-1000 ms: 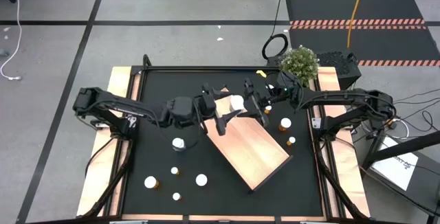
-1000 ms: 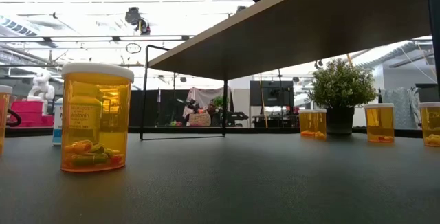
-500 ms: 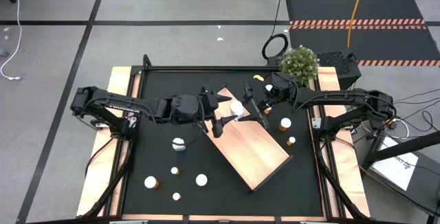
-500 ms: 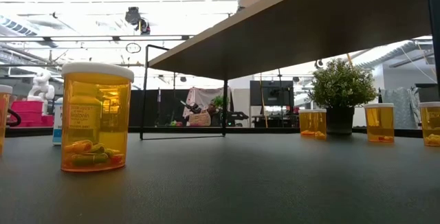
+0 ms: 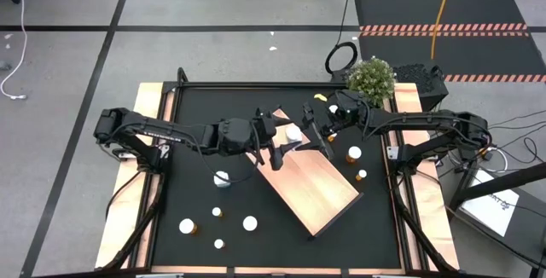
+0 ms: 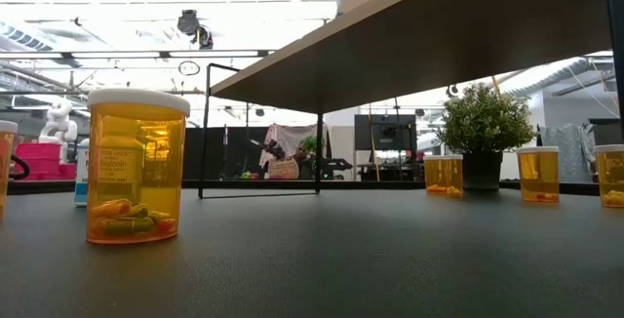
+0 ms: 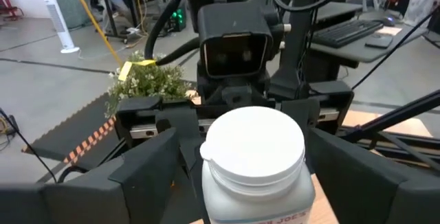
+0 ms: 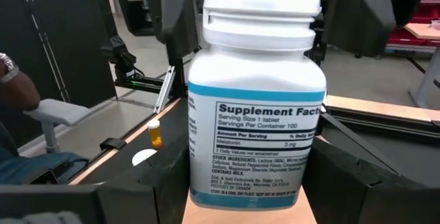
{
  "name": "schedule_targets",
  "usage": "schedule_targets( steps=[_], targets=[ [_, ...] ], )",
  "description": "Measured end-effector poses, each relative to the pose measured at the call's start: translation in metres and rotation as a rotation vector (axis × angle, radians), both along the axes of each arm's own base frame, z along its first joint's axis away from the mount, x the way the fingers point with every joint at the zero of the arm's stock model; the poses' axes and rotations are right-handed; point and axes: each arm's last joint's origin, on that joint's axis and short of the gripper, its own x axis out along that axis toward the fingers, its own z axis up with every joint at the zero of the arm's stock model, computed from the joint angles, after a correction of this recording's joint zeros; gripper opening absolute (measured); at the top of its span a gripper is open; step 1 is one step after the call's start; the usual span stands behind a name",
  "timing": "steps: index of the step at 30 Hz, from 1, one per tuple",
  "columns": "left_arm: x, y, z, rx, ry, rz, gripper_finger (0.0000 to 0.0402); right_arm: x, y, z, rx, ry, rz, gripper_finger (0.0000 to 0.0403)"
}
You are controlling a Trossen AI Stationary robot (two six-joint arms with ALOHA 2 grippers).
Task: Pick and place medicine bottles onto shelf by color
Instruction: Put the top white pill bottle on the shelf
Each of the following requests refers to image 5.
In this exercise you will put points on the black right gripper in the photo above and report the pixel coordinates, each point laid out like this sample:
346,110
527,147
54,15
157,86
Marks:
350,118

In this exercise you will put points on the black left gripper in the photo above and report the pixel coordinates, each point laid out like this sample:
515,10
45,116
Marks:
264,133

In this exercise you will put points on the white melatonin bottle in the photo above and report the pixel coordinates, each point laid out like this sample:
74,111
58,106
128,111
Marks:
293,134
222,179

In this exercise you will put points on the wide orange pill bottle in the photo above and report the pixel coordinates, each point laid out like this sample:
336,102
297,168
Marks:
353,153
187,226
250,223
333,108

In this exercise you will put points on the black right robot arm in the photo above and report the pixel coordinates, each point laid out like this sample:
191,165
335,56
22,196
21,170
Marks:
426,120

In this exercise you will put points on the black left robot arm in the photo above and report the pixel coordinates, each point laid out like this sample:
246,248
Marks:
128,120

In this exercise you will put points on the small yellow tag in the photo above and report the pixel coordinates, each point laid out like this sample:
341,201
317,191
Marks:
320,97

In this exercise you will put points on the potted green plant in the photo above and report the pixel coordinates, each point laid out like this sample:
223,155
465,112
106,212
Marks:
371,79

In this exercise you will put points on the black perforated box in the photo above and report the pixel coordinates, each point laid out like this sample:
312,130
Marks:
420,77

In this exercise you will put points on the black striped-edge floor mat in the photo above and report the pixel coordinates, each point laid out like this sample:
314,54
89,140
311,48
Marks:
482,54
405,9

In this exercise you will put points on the yellow power plug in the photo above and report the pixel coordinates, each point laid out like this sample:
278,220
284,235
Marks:
484,152

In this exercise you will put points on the white paper sheet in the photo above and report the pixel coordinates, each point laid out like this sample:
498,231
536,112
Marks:
490,210

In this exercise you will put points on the black side table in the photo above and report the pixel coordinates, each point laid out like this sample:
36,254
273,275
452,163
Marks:
529,227

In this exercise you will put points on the black table frame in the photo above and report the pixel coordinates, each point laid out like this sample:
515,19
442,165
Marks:
256,85

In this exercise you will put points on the white mounting bracket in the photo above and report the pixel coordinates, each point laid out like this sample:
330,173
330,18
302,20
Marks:
392,152
164,151

